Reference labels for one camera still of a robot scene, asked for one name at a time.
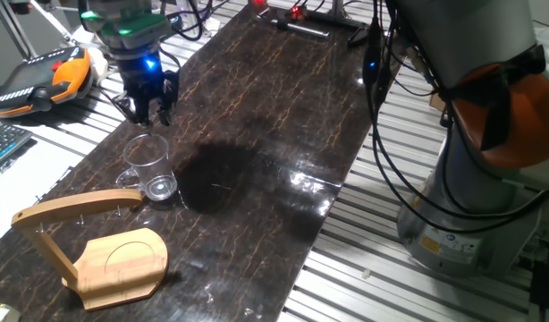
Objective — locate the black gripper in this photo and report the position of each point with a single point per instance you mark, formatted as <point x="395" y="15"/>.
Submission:
<point x="142" y="76"/>

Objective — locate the wooden cup rack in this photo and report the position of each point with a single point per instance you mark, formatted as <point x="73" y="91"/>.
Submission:
<point x="122" y="268"/>

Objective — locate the white rounded object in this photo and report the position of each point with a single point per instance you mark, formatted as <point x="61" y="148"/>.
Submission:
<point x="99" y="62"/>

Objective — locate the orange and black teach pendant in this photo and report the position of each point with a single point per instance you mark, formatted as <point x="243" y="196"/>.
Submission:
<point x="42" y="76"/>

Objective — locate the white desk pad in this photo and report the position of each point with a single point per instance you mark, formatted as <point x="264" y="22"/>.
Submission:
<point x="28" y="188"/>

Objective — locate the grey tripod pole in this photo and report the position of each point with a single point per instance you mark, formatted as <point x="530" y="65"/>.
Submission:
<point x="15" y="31"/>

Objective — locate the black computer keyboard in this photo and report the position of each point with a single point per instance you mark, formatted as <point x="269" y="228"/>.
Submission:
<point x="4" y="143"/>

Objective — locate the dark marble pattern mat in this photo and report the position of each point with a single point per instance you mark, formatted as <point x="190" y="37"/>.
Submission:
<point x="279" y="201"/>

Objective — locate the black clamp with metal bar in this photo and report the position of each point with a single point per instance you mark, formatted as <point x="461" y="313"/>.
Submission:
<point x="310" y="24"/>

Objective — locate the white and gold packet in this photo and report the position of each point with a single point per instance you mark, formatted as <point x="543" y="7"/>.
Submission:
<point x="2" y="313"/>

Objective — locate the small white scrap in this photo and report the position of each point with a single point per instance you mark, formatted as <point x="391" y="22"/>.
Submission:
<point x="366" y="273"/>

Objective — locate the brown cardboard sheet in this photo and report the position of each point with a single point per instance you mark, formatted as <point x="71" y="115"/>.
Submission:
<point x="436" y="100"/>

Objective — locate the aluminium frame pole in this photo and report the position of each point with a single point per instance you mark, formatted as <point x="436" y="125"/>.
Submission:
<point x="338" y="6"/>

